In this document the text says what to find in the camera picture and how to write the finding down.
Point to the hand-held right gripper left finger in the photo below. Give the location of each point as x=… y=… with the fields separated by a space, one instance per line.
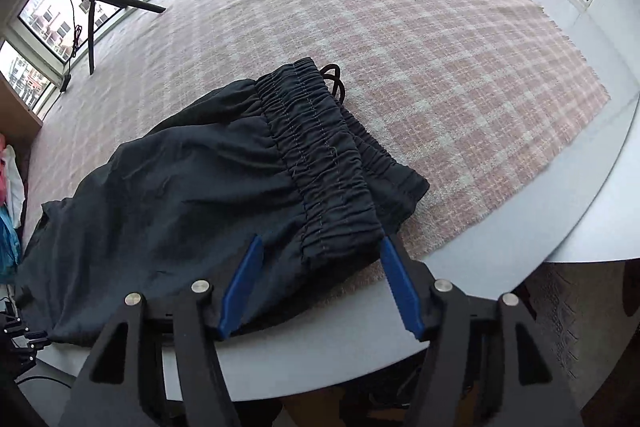
x=242 y=287

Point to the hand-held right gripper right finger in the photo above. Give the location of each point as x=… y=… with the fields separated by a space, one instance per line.
x=402 y=292

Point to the pink plaid blanket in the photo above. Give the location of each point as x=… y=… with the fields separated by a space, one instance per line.
x=400 y=57

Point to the blue jacket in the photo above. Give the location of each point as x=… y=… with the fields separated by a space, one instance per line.
x=7 y=247

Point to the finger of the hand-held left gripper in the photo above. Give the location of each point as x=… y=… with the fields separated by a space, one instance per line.
x=30 y=336

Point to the large wooden board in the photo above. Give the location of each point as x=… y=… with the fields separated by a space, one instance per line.
x=15 y=112

